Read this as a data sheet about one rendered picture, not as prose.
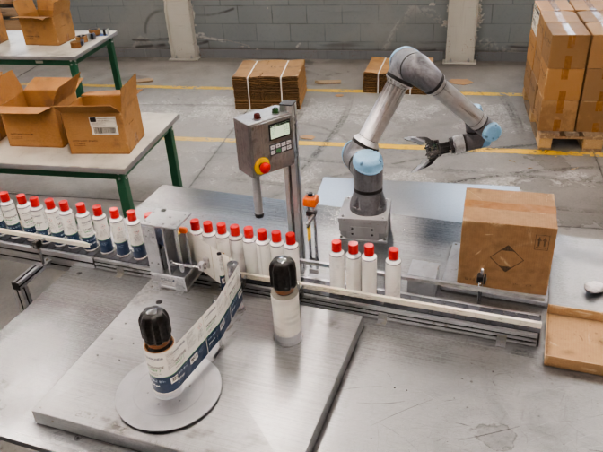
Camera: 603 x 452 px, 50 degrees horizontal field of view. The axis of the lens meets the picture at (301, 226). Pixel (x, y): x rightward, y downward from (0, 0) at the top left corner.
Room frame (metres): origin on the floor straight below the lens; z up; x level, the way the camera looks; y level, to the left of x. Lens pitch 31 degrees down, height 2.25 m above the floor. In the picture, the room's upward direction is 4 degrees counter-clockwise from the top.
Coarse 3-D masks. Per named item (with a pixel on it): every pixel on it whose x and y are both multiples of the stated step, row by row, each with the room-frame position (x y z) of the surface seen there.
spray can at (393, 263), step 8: (392, 248) 1.76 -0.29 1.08; (392, 256) 1.74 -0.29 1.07; (392, 264) 1.73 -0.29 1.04; (400, 264) 1.74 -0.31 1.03; (392, 272) 1.73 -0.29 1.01; (400, 272) 1.74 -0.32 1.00; (392, 280) 1.73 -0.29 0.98; (400, 280) 1.75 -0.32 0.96; (392, 288) 1.73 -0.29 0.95; (392, 296) 1.73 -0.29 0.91
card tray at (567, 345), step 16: (560, 320) 1.65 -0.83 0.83; (576, 320) 1.64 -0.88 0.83; (592, 320) 1.64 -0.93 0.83; (560, 336) 1.57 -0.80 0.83; (576, 336) 1.57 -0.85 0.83; (592, 336) 1.56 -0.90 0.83; (560, 352) 1.50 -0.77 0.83; (576, 352) 1.49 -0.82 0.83; (592, 352) 1.49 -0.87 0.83; (576, 368) 1.42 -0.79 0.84; (592, 368) 1.41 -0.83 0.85
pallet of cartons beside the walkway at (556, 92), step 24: (552, 0) 5.75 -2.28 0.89; (576, 0) 5.71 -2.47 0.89; (600, 0) 5.65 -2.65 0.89; (552, 24) 5.00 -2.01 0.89; (576, 24) 4.96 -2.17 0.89; (600, 24) 4.92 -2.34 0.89; (528, 48) 5.76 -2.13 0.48; (552, 48) 4.71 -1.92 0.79; (576, 48) 4.68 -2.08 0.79; (600, 48) 4.65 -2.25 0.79; (528, 72) 5.58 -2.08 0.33; (552, 72) 4.71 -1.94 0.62; (576, 72) 4.67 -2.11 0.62; (600, 72) 4.64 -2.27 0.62; (528, 96) 5.42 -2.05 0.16; (552, 96) 4.70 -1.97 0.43; (576, 96) 4.67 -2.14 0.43; (600, 96) 4.63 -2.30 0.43; (552, 120) 4.69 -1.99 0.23; (576, 120) 4.68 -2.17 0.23; (600, 120) 4.62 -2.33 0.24; (600, 144) 4.58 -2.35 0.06
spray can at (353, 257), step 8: (352, 248) 1.79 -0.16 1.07; (352, 256) 1.78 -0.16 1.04; (360, 256) 1.79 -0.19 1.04; (352, 264) 1.78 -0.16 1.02; (360, 264) 1.79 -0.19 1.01; (352, 272) 1.78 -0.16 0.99; (360, 272) 1.79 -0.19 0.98; (352, 280) 1.78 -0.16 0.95; (360, 280) 1.79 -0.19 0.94; (352, 288) 1.78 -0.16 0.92; (360, 288) 1.79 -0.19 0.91
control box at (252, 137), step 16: (288, 112) 2.01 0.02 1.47; (240, 128) 1.96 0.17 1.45; (256, 128) 1.93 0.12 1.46; (240, 144) 1.97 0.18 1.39; (256, 144) 1.92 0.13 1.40; (240, 160) 1.98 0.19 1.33; (256, 160) 1.92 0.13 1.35; (272, 160) 1.96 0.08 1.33; (288, 160) 1.99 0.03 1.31; (256, 176) 1.92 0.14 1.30
